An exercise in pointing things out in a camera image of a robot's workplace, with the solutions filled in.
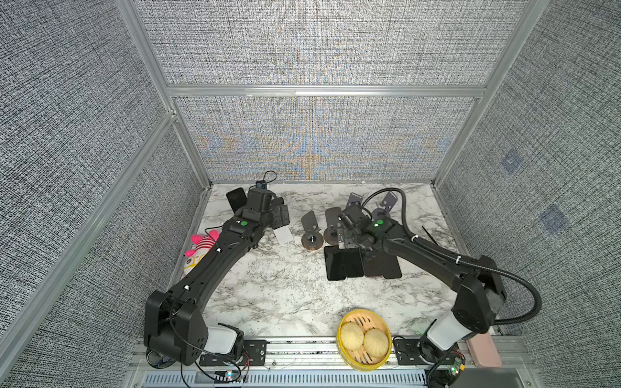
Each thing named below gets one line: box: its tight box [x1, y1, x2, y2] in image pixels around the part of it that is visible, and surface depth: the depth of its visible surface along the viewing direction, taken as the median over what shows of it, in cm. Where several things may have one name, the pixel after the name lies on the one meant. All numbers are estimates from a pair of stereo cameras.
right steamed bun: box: [363, 328, 389, 359], surface depth 72 cm
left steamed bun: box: [340, 321, 365, 351], surface depth 72 cm
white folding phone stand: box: [273, 226, 293, 246], surface depth 102 cm
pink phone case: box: [465, 330, 503, 368], surface depth 74 cm
